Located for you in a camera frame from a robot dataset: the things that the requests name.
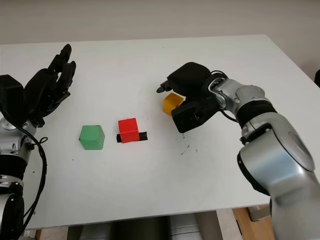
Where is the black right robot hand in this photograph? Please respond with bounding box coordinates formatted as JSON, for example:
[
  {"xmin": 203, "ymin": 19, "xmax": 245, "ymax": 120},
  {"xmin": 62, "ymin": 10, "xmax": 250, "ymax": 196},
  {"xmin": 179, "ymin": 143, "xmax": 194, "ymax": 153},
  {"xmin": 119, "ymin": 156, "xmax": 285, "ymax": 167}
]
[{"xmin": 156, "ymin": 62, "xmax": 213, "ymax": 103}]

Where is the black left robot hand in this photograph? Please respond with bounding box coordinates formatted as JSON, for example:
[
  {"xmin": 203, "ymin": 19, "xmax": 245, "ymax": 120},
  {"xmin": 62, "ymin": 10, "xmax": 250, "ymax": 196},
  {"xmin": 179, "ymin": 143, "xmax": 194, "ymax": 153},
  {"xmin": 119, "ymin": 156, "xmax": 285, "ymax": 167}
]
[{"xmin": 23, "ymin": 44, "xmax": 77, "ymax": 128}]

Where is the yellow wooden block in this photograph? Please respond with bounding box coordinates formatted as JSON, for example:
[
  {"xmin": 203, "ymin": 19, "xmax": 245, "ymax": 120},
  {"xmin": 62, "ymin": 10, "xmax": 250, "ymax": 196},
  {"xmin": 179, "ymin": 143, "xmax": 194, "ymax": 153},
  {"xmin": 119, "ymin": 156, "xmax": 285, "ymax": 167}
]
[{"xmin": 162, "ymin": 92, "xmax": 185, "ymax": 117}]

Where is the green wooden block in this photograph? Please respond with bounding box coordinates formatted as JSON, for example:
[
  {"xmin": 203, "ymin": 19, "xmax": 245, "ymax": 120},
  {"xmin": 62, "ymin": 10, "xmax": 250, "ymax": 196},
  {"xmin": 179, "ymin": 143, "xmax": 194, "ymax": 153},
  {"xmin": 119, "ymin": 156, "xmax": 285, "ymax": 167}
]
[{"xmin": 78, "ymin": 124, "xmax": 105, "ymax": 151}]

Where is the red wooden block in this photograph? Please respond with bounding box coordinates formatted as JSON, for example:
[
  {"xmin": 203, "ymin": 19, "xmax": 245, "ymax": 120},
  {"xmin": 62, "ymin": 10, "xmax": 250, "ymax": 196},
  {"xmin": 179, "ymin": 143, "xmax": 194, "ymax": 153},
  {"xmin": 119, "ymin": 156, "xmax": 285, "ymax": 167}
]
[{"xmin": 117, "ymin": 117, "xmax": 140, "ymax": 144}]

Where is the black tape strip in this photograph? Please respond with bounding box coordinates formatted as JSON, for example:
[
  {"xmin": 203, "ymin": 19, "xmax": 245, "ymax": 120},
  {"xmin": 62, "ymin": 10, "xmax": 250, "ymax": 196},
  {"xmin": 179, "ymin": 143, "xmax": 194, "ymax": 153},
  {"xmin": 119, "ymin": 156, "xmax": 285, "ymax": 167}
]
[{"xmin": 116, "ymin": 131, "xmax": 148, "ymax": 144}]

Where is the silver left robot thigh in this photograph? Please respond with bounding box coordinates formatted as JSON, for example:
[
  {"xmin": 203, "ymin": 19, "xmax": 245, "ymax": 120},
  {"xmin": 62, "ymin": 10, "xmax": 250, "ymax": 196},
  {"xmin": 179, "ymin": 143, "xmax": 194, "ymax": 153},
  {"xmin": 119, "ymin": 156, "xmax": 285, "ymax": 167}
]
[{"xmin": 79, "ymin": 223, "xmax": 111, "ymax": 240}]

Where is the silver robot thigh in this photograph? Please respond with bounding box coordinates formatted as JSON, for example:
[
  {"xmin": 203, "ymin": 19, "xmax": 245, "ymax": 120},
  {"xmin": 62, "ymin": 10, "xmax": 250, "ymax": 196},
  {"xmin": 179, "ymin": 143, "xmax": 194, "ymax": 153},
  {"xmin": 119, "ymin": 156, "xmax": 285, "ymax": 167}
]
[
  {"xmin": 79, "ymin": 223, "xmax": 111, "ymax": 240},
  {"xmin": 169, "ymin": 214, "xmax": 201, "ymax": 240}
]

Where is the silver right robot thigh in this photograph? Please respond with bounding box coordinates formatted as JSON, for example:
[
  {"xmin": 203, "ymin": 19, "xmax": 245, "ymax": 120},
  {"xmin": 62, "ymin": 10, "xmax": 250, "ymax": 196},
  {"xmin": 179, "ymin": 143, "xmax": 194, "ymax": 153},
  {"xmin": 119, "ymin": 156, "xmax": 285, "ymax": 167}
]
[{"xmin": 169, "ymin": 214, "xmax": 201, "ymax": 240}]

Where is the dark robot waist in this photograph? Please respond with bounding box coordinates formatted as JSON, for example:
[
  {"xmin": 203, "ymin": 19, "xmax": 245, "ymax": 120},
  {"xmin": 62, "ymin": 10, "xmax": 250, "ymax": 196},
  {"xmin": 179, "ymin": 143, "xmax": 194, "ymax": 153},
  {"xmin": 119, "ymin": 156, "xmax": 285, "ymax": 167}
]
[{"xmin": 109, "ymin": 216, "xmax": 171, "ymax": 240}]

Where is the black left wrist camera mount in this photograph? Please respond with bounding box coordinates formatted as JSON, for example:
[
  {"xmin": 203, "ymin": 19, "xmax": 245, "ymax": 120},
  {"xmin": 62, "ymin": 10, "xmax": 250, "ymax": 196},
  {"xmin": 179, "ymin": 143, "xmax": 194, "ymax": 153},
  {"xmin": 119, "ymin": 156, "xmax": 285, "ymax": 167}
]
[{"xmin": 0, "ymin": 74, "xmax": 26, "ymax": 126}]

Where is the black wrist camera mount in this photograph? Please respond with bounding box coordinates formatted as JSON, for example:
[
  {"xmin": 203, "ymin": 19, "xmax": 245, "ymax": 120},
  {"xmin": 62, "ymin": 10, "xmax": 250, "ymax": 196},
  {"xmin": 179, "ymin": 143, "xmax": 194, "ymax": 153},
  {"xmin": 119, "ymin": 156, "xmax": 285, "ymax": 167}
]
[
  {"xmin": 172, "ymin": 96, "xmax": 219, "ymax": 134},
  {"xmin": 0, "ymin": 74, "xmax": 26, "ymax": 126}
]

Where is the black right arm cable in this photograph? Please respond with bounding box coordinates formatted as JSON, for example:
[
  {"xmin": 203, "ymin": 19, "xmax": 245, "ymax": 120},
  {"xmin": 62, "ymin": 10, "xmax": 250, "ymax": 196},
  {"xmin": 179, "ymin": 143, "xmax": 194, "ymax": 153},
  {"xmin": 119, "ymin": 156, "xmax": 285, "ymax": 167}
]
[{"xmin": 211, "ymin": 69, "xmax": 239, "ymax": 124}]

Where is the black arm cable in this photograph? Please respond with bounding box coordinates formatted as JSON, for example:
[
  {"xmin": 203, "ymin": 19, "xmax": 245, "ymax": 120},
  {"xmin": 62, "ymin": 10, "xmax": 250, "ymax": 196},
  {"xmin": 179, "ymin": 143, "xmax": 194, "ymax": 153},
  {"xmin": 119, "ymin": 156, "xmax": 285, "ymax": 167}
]
[
  {"xmin": 211, "ymin": 69, "xmax": 239, "ymax": 124},
  {"xmin": 14, "ymin": 124, "xmax": 49, "ymax": 236}
]

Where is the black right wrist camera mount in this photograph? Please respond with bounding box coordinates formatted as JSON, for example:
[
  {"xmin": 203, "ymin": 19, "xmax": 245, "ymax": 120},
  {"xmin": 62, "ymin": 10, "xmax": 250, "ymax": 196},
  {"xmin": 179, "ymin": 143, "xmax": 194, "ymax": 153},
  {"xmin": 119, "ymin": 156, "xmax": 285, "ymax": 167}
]
[{"xmin": 172, "ymin": 96, "xmax": 219, "ymax": 134}]

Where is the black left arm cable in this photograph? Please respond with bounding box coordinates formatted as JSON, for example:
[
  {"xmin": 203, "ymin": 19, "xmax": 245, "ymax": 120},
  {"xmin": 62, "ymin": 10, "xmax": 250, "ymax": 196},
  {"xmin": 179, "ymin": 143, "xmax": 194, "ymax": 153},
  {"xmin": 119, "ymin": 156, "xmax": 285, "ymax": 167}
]
[{"xmin": 14, "ymin": 124, "xmax": 49, "ymax": 236}]

